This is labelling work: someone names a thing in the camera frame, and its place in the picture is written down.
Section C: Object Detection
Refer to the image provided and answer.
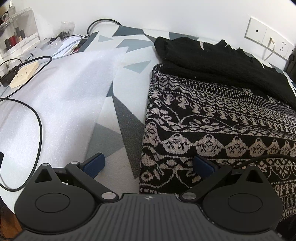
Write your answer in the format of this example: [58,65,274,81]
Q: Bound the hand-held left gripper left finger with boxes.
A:
[35,152,118,202]

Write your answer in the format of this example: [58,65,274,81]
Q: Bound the beige power strip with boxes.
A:
[9,62,40,88]

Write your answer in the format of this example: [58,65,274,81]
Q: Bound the black bottle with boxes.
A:
[286,47,296,77]

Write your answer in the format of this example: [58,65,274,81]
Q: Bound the black white patterned sweater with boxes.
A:
[139,36,296,223]

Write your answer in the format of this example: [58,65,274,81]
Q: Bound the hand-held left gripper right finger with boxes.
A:
[180,156,264,201]

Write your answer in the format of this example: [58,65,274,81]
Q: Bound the white power wall outlet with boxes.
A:
[276,38,295,58]

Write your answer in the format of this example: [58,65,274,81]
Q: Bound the white wall socket with cable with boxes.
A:
[262,27,281,50]

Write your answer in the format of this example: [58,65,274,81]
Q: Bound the black plug adapter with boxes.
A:
[0,67,18,87]

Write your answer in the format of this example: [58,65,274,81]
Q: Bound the clear acrylic organizer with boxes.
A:
[0,7,40,59]

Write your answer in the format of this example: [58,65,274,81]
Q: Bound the clear plastic bag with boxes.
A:
[55,22,75,39]

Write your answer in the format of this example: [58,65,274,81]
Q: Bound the white cable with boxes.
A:
[264,38,275,61]

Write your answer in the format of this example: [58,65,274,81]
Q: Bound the white wall socket panel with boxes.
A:
[245,17,267,41]

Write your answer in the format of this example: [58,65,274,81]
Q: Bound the white foam sheet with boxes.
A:
[0,46,130,209]

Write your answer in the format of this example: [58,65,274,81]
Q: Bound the geometric patterned table mat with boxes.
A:
[85,25,296,193]

